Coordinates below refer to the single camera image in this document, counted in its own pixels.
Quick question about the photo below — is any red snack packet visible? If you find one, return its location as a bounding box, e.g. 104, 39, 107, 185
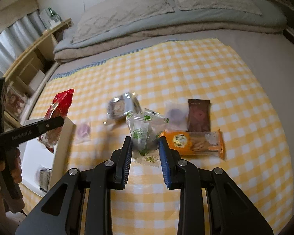
38, 89, 75, 153

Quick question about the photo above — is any purple pastry clear packet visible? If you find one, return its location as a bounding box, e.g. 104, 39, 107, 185
74, 121, 91, 145

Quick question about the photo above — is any green leaf clear snack packet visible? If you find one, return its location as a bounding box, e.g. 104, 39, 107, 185
126, 109, 169, 167

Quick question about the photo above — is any orange twisted cracker packet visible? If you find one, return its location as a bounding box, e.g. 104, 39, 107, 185
160, 130, 225, 159

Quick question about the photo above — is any dark brown snack packet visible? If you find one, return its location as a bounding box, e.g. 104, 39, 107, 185
187, 99, 211, 132

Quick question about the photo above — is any left hand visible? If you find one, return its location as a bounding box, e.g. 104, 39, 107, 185
0, 147, 25, 213

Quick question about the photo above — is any red patterned storage box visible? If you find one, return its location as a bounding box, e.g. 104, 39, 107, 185
5, 82, 28, 120

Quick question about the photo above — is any white cardboard tray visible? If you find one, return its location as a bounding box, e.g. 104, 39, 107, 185
19, 118, 75, 197

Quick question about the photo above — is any wooden bedside shelf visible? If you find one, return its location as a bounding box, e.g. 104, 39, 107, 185
4, 18, 73, 127

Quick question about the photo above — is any dark wrapped cake packet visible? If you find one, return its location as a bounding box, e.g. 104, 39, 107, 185
36, 167, 52, 192

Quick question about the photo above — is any roll cake clear packet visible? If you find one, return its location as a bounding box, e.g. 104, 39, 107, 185
107, 92, 142, 120

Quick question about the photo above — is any yellow checkered cloth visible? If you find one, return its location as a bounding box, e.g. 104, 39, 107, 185
31, 39, 293, 233

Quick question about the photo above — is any grey window curtain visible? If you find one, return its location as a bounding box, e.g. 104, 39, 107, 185
0, 10, 46, 77

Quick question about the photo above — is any green glass bottle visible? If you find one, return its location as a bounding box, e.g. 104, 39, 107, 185
48, 7, 61, 22

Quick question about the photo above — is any beige folded blanket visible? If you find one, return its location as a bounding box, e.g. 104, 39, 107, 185
54, 22, 286, 64

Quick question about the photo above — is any left grey pillow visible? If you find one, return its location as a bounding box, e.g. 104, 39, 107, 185
71, 0, 174, 44

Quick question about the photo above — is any blue grey folded duvet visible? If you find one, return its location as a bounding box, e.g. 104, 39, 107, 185
61, 0, 287, 43

